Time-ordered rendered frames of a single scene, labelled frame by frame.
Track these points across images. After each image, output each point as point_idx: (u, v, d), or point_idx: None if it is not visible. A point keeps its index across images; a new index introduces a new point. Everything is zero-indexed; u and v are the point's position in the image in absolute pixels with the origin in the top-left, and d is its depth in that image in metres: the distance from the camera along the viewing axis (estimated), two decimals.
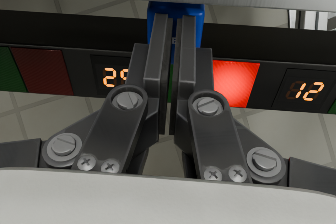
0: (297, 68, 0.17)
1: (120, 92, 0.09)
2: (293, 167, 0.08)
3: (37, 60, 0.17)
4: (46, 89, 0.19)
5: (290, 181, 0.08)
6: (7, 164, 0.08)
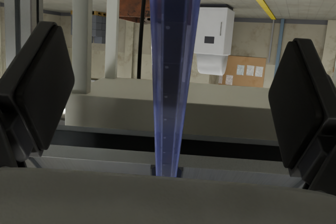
0: None
1: None
2: None
3: None
4: None
5: None
6: None
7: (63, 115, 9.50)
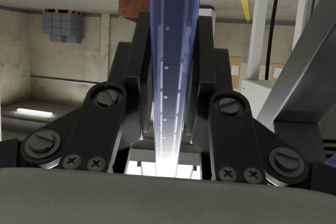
0: None
1: (99, 90, 0.09)
2: (316, 170, 0.08)
3: None
4: None
5: (312, 183, 0.08)
6: None
7: (38, 118, 9.13)
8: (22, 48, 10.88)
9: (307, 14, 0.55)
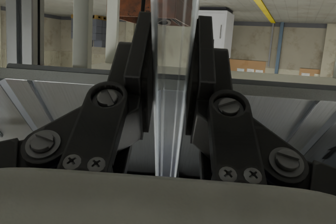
0: None
1: (99, 90, 0.09)
2: (316, 170, 0.08)
3: None
4: None
5: (312, 183, 0.08)
6: None
7: None
8: (53, 52, 11.42)
9: None
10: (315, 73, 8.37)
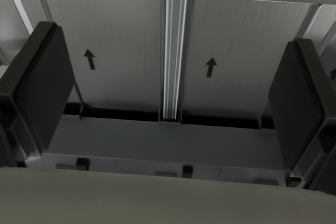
0: None
1: None
2: None
3: None
4: None
5: None
6: None
7: None
8: None
9: None
10: None
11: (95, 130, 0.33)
